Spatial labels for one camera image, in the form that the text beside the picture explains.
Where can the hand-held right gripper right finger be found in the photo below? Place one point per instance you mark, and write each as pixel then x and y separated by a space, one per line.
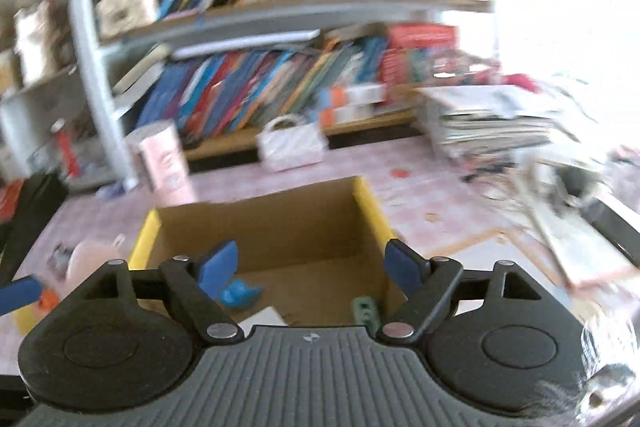
pixel 405 267

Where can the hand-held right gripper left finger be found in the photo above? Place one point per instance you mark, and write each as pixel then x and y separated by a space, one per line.
pixel 220 269

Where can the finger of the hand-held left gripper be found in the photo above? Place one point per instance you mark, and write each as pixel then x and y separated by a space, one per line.
pixel 20 296

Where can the orange claw clip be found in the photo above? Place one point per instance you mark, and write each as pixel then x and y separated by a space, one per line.
pixel 47 299

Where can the blue plastic bag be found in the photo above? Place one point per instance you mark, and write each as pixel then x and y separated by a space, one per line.
pixel 240 294

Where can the mint green handheld device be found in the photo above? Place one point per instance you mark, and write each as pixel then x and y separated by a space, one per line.
pixel 364 309

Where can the white card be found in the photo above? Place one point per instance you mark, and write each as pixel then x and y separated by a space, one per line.
pixel 262 317

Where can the pink pig plush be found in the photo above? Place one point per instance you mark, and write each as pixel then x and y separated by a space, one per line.
pixel 95 262

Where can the yellow cardboard box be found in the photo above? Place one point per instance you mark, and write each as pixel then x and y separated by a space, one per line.
pixel 300 227

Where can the pink humidifier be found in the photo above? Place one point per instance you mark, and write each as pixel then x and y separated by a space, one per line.
pixel 165 162

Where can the white quilted handbag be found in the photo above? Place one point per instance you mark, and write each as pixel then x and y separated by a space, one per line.
pixel 292 147

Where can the white orange box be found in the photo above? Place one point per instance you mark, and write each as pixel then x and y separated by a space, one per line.
pixel 352 114
pixel 355 95

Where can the stack of magazines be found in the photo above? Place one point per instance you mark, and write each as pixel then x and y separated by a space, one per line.
pixel 490 122

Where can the white printed sheet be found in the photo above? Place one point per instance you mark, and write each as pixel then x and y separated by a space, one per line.
pixel 580 252

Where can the black device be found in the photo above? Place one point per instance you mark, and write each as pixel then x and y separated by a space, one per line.
pixel 617 232

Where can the white corner shelf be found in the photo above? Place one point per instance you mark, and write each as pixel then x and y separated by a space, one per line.
pixel 95 82

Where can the row of red books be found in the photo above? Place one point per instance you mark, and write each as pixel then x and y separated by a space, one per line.
pixel 420 37

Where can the white carton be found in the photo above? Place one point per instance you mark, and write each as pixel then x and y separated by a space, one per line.
pixel 32 42

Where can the white shelf unit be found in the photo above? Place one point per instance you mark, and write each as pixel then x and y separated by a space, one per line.
pixel 325 9

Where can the cream quilted handbag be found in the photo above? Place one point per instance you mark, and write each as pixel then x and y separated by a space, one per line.
pixel 125 7

